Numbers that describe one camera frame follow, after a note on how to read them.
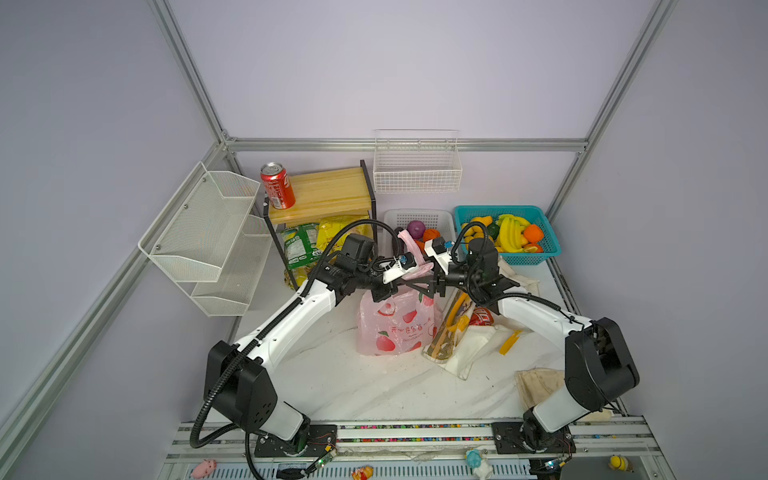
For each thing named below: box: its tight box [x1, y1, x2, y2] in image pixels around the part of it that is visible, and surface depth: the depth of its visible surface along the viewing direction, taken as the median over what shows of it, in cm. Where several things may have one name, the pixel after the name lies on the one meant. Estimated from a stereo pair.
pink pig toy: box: [191, 459, 217, 479], surface depth 70 cm
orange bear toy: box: [351, 466, 374, 480], surface depth 69 cm
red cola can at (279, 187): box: [260, 162, 296, 211], surface depth 74 cm
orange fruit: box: [524, 224, 544, 243], surface depth 110 cm
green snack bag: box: [281, 223, 322, 269], surface depth 92 cm
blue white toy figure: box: [466, 448, 493, 480], surface depth 69 cm
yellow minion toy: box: [608, 455, 633, 472], surface depth 70 cm
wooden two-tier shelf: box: [263, 160, 379, 290], surface depth 84 cm
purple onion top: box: [406, 220, 426, 239], surface depth 117 cm
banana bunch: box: [495, 214, 530, 253], surface depth 112 cm
